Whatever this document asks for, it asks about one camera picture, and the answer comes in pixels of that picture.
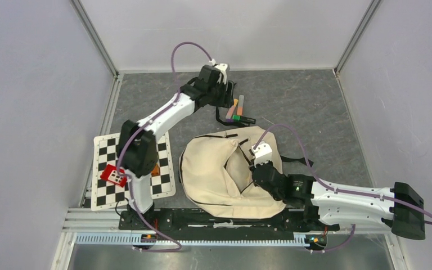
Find colourful block stack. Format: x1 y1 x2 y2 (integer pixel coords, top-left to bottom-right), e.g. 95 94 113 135
151 164 160 177

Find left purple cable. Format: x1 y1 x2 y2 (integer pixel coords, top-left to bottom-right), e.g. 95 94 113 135
115 42 217 253

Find green marker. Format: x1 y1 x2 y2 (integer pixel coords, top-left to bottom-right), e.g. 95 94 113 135
232 115 256 124

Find red calculator toy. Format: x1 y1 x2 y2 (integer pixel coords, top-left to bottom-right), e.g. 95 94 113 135
100 164 128 187

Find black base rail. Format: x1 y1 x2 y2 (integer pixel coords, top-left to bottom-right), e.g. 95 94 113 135
118 207 340 248

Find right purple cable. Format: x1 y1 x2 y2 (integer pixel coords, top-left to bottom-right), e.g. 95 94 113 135
253 123 432 254

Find cream canvas backpack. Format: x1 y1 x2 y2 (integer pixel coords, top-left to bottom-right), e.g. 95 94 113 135
178 82 314 220

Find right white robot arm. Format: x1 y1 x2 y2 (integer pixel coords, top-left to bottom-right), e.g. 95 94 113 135
250 162 426 240

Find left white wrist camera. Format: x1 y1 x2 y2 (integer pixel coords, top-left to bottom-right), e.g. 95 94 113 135
209 58 230 84

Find coral highlighter pen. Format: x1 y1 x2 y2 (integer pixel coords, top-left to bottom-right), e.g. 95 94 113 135
236 94 245 116

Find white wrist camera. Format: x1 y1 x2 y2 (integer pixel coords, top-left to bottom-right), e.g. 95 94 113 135
251 141 273 166
209 58 230 84

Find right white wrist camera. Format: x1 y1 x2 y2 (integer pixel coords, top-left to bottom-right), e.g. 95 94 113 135
251 141 273 166

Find checkered chess mat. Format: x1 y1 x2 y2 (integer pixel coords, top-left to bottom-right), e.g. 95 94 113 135
83 133 176 211

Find purple cable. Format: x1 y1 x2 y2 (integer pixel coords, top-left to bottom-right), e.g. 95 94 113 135
115 42 217 253
253 123 432 254

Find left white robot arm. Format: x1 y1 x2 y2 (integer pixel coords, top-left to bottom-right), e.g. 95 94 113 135
116 64 235 229

